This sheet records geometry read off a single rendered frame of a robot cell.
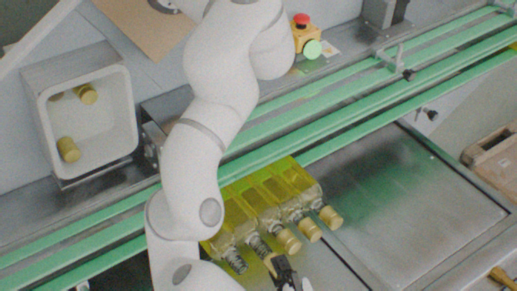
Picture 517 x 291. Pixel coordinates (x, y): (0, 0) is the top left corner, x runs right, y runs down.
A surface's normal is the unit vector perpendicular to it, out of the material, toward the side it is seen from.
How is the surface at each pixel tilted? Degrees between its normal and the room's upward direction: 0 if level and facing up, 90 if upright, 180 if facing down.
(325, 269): 90
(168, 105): 90
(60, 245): 90
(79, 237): 90
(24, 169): 0
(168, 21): 0
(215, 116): 60
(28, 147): 0
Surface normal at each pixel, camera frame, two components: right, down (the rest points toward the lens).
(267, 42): 0.32, 0.74
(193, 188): 0.40, -0.27
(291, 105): 0.05, -0.71
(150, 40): 0.59, 0.58
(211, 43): -0.23, -0.49
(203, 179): 0.70, -0.33
